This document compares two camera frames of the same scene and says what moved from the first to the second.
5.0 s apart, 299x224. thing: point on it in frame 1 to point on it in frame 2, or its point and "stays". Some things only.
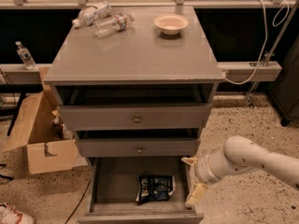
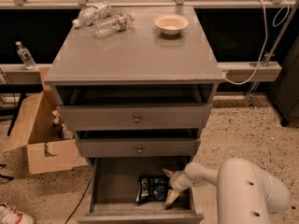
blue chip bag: (155, 188) stays
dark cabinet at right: (286, 90) stays
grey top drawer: (136, 117) stays
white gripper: (201, 171) to (177, 181)
